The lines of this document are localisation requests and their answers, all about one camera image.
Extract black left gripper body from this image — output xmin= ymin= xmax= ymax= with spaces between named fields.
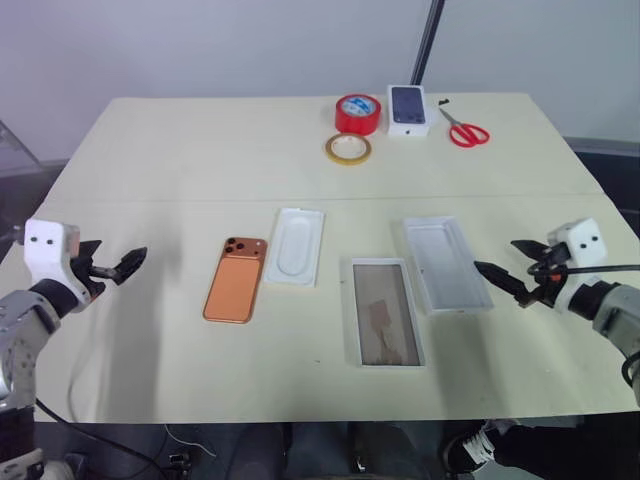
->
xmin=69 ymin=253 xmax=108 ymax=304

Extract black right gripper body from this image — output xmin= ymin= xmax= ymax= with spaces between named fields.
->
xmin=516 ymin=247 xmax=570 ymax=309

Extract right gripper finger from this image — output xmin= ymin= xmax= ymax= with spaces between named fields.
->
xmin=472 ymin=259 xmax=533 ymax=303
xmin=510 ymin=239 xmax=552 ymax=262

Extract white box bottom with paper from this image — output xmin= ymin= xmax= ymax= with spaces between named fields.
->
xmin=338 ymin=256 xmax=427 ymax=371

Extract white phone tray insert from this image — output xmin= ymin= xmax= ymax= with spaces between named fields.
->
xmin=261 ymin=206 xmax=328 ymax=290

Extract white box, dark phone print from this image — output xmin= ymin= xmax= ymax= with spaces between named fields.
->
xmin=386 ymin=83 xmax=432 ymax=139

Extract orange smartphone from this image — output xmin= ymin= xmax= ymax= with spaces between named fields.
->
xmin=201 ymin=235 xmax=269 ymax=326

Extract black and white sneaker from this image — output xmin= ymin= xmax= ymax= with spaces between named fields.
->
xmin=441 ymin=418 xmax=507 ymax=477

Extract yellow tape roll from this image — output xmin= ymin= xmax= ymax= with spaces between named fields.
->
xmin=321 ymin=131 xmax=376 ymax=167

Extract red tape roll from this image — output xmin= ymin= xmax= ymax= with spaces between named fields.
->
xmin=334 ymin=92 xmax=383 ymax=137

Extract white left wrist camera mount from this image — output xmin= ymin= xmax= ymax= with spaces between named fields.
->
xmin=23 ymin=218 xmax=108 ymax=314

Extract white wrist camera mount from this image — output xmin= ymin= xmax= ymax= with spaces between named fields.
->
xmin=546 ymin=216 xmax=610 ymax=314
xmin=23 ymin=218 xmax=108 ymax=314

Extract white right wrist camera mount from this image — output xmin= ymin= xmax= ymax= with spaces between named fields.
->
xmin=546 ymin=216 xmax=610 ymax=314

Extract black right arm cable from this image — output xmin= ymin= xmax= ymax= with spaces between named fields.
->
xmin=527 ymin=252 xmax=640 ymax=407

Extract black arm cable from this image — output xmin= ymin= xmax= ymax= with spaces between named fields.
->
xmin=32 ymin=394 xmax=174 ymax=480
xmin=527 ymin=252 xmax=640 ymax=407

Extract red-handled scissors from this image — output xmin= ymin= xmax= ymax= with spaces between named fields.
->
xmin=438 ymin=105 xmax=492 ymax=149

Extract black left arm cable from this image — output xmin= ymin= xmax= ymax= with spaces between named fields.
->
xmin=32 ymin=394 xmax=174 ymax=480

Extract thin white floor cable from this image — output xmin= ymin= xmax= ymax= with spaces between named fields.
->
xmin=163 ymin=423 xmax=218 ymax=460

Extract black aluminium profile post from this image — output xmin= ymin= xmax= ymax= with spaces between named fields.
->
xmin=409 ymin=0 xmax=447 ymax=87

